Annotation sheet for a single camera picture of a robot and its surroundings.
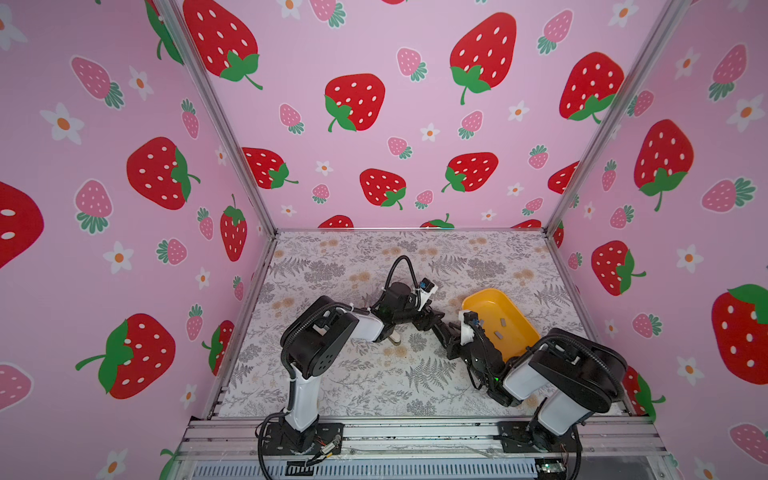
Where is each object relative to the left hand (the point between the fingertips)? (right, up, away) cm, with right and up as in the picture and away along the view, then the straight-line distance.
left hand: (438, 308), depth 92 cm
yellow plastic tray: (+19, 0, +7) cm, 20 cm away
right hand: (+1, -6, -4) cm, 7 cm away
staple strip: (+19, -8, -1) cm, 20 cm away
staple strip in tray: (+22, -5, +3) cm, 22 cm away
